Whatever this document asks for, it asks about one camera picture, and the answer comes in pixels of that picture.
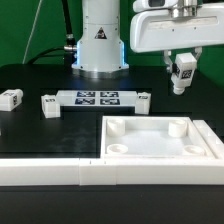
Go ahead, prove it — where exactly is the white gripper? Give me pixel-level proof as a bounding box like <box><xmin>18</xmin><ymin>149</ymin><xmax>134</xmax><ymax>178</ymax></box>
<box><xmin>130</xmin><ymin>3</ymin><xmax>224</xmax><ymax>73</ymax></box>

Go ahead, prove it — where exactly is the white square tabletop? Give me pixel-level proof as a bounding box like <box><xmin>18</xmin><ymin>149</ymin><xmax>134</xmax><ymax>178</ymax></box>
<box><xmin>100</xmin><ymin>116</ymin><xmax>216</xmax><ymax>159</ymax></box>

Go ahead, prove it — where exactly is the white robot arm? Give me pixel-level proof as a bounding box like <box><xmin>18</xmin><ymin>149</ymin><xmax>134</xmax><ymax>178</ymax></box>
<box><xmin>72</xmin><ymin>0</ymin><xmax>224</xmax><ymax>78</ymax></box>

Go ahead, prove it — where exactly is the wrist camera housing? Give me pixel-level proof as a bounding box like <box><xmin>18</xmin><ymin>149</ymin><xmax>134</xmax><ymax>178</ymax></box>
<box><xmin>133</xmin><ymin>0</ymin><xmax>178</xmax><ymax>13</ymax></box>

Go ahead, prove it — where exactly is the white right fence wall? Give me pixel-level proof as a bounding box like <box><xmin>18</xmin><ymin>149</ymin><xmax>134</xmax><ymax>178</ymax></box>
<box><xmin>193</xmin><ymin>120</ymin><xmax>224</xmax><ymax>160</ymax></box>

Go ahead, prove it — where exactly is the white fence wall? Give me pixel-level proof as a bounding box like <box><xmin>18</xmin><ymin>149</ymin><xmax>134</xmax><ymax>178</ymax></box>
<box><xmin>193</xmin><ymin>120</ymin><xmax>224</xmax><ymax>160</ymax></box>
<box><xmin>0</xmin><ymin>158</ymin><xmax>224</xmax><ymax>186</ymax></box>

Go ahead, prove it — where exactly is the white marker base plate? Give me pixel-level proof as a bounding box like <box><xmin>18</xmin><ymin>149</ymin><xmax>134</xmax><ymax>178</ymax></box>
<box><xmin>56</xmin><ymin>90</ymin><xmax>137</xmax><ymax>107</ymax></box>

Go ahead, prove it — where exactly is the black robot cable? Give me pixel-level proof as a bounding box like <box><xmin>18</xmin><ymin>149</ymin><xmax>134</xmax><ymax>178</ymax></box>
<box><xmin>27</xmin><ymin>0</ymin><xmax>78</xmax><ymax>66</ymax></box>

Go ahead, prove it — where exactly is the thin white cable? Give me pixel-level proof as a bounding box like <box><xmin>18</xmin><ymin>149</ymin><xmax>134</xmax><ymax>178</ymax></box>
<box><xmin>22</xmin><ymin>0</ymin><xmax>44</xmax><ymax>65</ymax></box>

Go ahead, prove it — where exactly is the white front fence wall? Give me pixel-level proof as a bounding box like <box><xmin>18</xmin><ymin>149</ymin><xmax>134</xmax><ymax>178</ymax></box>
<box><xmin>0</xmin><ymin>158</ymin><xmax>224</xmax><ymax>186</ymax></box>

